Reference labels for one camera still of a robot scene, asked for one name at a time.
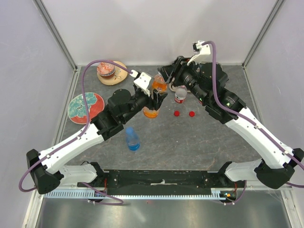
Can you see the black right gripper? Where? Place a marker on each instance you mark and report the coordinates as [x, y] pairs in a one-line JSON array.
[[180, 67]]

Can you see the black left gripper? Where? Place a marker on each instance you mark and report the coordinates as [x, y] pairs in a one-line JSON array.
[[158, 98]]

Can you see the orange drink bottle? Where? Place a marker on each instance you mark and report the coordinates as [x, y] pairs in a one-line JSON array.
[[158, 87]]

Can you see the clear bottle red cap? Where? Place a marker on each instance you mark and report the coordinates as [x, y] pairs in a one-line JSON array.
[[180, 94]]

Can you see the blue water bottle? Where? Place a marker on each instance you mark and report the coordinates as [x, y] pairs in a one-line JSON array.
[[132, 139]]

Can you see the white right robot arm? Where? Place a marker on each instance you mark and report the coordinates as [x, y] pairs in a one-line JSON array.
[[206, 81]]

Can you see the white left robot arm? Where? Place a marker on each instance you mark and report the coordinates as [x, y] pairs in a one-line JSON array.
[[48, 168]]

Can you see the beige floral plate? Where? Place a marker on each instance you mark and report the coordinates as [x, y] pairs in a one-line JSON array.
[[119, 76]]

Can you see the red patterned bowl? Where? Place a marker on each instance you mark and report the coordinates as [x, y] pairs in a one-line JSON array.
[[105, 69]]

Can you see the teal red floral plate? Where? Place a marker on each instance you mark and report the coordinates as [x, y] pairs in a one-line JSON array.
[[76, 109]]

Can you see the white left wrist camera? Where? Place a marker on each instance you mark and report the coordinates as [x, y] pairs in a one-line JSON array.
[[142, 80]]

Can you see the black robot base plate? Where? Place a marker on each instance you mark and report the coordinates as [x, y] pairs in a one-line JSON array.
[[133, 182]]

